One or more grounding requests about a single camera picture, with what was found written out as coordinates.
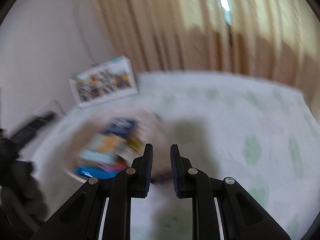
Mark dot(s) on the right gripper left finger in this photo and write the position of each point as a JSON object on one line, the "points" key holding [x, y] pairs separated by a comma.
{"points": [[101, 209]]}

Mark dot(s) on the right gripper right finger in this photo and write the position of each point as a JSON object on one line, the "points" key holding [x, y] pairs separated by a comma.
{"points": [[221, 209]]}

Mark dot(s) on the blue snack packet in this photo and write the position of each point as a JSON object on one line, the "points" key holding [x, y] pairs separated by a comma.
{"points": [[92, 172]]}

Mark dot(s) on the navy soda cracker pack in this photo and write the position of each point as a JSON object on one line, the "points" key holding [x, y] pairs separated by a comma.
{"points": [[115, 142]]}

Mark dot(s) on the pink plastic basket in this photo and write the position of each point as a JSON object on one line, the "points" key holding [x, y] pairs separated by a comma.
{"points": [[148, 126]]}

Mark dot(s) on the green patterned tablecloth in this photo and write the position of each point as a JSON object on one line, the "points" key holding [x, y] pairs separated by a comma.
{"points": [[261, 133]]}

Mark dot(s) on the photo calendar card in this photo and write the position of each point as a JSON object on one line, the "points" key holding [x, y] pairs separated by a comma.
{"points": [[109, 81]]}

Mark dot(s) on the beige curtain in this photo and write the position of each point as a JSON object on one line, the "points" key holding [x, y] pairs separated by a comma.
{"points": [[273, 39]]}

